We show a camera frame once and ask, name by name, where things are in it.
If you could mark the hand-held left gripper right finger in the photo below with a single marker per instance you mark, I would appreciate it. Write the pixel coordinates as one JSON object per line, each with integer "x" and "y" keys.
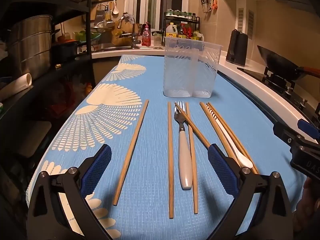
{"x": 222, "y": 170}

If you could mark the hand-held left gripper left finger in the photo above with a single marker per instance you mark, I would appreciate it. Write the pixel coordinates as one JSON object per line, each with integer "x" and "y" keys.
{"x": 97, "y": 170}

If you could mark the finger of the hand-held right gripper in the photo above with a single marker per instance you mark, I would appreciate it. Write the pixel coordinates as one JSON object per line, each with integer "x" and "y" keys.
{"x": 307, "y": 128}
{"x": 285, "y": 131}

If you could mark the clear plastic utensil holder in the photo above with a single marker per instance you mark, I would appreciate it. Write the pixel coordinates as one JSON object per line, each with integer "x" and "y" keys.
{"x": 187, "y": 80}

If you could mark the person's right hand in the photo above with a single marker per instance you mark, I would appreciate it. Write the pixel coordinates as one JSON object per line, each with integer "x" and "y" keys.
{"x": 310, "y": 205}

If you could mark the black gas stove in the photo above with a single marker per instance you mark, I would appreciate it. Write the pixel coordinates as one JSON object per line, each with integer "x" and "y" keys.
{"x": 280, "y": 82}

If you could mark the blue patterned table mat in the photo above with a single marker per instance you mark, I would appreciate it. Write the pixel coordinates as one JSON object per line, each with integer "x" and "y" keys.
{"x": 150, "y": 130}

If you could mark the black electric kettle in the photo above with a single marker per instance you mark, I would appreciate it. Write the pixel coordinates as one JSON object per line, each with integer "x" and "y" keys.
{"x": 236, "y": 50}

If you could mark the white roll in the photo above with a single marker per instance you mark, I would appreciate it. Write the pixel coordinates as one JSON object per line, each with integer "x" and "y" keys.
{"x": 20, "y": 82}

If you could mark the black cooking pot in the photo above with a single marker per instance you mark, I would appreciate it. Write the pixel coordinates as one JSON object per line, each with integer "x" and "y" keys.
{"x": 65, "y": 52}

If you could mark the steel sink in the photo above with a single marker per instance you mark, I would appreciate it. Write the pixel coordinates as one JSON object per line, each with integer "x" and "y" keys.
{"x": 120, "y": 47}

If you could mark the black metal shelf rack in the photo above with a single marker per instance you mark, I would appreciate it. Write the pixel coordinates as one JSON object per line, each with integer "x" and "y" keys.
{"x": 89, "y": 42}

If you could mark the yellowish sauce bottle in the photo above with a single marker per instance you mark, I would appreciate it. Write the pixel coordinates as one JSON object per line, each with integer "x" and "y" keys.
{"x": 198, "y": 36}

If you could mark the green colander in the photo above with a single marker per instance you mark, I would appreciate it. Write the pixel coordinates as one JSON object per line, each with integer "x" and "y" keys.
{"x": 87, "y": 35}

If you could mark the wooden cutting board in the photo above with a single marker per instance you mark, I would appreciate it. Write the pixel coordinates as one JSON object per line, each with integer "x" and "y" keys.
{"x": 117, "y": 33}

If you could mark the steel kitchen faucet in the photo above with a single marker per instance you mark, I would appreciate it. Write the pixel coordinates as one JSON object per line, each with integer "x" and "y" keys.
{"x": 135, "y": 37}

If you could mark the red-label sauce bottle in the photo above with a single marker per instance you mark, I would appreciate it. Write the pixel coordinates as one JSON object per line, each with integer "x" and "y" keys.
{"x": 188, "y": 32}

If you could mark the steel stockpot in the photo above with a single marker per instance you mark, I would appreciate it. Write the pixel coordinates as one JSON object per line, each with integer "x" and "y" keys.
{"x": 30, "y": 47}

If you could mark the red dish soap bottle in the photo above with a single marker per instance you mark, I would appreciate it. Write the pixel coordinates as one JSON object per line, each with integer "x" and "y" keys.
{"x": 146, "y": 36}

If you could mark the dark sauce bottle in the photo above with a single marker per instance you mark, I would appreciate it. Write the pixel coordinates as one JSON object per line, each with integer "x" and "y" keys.
{"x": 181, "y": 32}

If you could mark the yellow-label oil bottle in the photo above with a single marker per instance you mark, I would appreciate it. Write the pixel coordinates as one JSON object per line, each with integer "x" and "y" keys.
{"x": 171, "y": 31}

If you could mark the hanging kitchen tools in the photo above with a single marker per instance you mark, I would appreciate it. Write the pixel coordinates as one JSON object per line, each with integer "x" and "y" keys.
{"x": 208, "y": 2}

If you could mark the steel grater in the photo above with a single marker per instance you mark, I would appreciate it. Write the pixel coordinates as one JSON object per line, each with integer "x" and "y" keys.
{"x": 99, "y": 15}

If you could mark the black spice rack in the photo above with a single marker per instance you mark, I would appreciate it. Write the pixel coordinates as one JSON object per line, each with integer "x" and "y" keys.
{"x": 175, "y": 18}

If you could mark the row of green-lidded spice jars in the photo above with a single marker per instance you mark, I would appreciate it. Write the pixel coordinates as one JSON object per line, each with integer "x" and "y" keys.
{"x": 177, "y": 13}

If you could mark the white hanging ladle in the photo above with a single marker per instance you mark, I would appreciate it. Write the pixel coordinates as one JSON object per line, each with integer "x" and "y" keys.
{"x": 115, "y": 10}

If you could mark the white-framed window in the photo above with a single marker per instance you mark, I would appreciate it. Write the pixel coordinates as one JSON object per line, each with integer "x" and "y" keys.
{"x": 150, "y": 2}

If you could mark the white wall vent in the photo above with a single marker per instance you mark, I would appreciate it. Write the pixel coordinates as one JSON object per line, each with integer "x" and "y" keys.
{"x": 240, "y": 20}
{"x": 251, "y": 23}

